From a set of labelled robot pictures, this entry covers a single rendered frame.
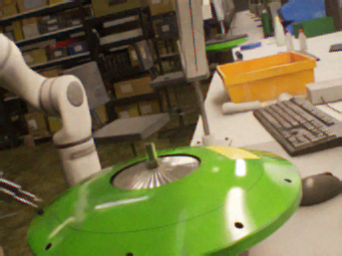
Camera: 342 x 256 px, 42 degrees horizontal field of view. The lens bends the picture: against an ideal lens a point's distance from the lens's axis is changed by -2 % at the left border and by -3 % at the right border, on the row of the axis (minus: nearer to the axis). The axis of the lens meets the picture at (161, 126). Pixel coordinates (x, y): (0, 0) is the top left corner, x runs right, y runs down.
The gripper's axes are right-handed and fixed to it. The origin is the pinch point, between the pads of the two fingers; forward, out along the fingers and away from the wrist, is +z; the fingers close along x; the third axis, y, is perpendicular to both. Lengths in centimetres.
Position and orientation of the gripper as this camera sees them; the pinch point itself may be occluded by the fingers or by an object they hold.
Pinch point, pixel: (39, 203)
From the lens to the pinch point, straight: 55.0
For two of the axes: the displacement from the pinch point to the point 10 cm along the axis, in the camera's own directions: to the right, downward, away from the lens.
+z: 9.2, 3.7, 0.8
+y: -3.8, 9.0, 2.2
